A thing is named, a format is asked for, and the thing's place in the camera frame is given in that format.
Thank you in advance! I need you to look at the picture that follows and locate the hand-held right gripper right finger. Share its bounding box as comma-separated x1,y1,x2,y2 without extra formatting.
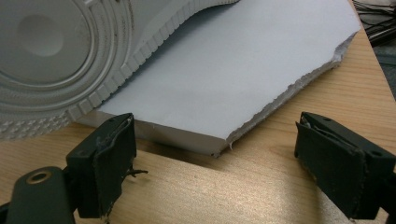
293,111,396,220

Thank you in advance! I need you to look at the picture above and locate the tangle of floor cables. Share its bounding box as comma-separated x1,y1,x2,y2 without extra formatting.
352,0,396,49

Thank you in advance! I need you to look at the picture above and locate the white leather sneaker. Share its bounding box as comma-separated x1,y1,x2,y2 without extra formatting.
0,0,241,142

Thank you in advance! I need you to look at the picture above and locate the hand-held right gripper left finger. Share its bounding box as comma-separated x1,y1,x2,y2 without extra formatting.
65,112,138,219

